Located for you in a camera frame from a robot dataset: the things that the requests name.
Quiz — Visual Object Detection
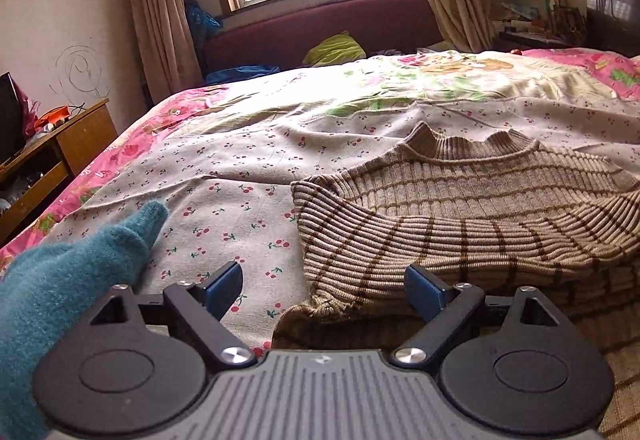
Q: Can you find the green cloth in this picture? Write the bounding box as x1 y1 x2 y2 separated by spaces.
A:
302 32 368 67

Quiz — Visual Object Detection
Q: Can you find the orange tool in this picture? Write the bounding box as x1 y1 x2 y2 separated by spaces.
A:
37 105 73 127

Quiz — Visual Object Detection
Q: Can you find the maroon sofa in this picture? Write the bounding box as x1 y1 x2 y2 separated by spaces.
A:
200 0 446 81

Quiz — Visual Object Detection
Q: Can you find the brown striped ribbed sweater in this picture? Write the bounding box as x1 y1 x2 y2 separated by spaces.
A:
271 121 640 440

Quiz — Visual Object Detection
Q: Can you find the cherry print bed sheet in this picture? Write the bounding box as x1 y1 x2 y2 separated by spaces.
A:
45 95 640 356

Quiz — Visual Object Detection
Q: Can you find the blue plastic bag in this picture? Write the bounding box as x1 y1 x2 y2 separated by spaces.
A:
185 0 222 51

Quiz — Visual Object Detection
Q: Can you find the blue cloth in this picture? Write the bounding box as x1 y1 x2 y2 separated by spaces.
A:
205 64 281 86

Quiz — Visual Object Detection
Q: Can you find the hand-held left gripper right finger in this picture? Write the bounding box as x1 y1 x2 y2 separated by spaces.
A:
391 264 556 368

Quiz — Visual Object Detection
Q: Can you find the dark nightstand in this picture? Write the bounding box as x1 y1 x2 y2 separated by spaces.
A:
492 27 588 53

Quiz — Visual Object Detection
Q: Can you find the teal knit garment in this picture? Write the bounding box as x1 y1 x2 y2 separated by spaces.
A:
0 200 169 440

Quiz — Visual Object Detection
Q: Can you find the pink floral quilt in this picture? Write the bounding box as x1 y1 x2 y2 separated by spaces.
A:
0 47 640 281

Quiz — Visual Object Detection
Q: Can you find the brown handbag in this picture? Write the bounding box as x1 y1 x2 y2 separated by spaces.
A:
547 5 587 46

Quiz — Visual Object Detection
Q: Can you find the stack of papers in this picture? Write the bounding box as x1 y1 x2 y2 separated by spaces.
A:
500 2 541 21

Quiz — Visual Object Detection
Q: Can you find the dark monitor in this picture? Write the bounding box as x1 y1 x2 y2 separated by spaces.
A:
0 72 26 166

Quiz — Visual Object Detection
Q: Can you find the wooden desk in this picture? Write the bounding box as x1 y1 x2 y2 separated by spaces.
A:
0 97 119 246

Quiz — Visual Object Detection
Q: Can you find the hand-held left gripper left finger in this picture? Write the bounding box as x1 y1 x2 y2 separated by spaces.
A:
89 261 257 368

